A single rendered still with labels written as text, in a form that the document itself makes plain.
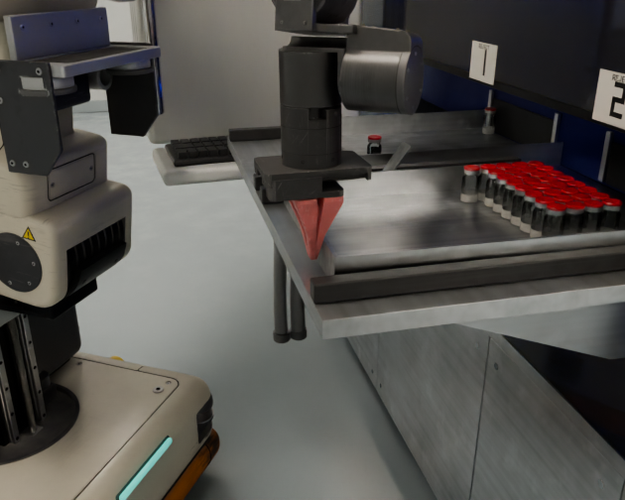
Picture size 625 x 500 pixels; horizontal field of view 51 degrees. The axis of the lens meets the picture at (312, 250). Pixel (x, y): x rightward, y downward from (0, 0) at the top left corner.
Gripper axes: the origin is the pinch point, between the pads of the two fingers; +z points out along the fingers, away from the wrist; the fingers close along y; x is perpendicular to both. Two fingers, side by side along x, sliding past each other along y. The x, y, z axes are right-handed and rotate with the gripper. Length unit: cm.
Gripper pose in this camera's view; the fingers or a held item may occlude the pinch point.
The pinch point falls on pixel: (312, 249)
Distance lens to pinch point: 66.7
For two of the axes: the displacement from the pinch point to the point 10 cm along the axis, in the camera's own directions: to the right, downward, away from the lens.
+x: -2.5, -3.7, 9.0
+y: 9.7, -1.0, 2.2
